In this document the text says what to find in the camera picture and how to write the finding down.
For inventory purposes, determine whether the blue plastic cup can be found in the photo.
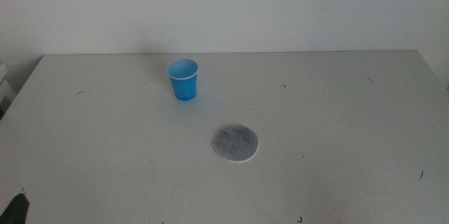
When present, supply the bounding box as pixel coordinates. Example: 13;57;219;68
166;58;199;101

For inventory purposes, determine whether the round grey cup mat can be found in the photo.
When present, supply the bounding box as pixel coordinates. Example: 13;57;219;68
211;124;260;163

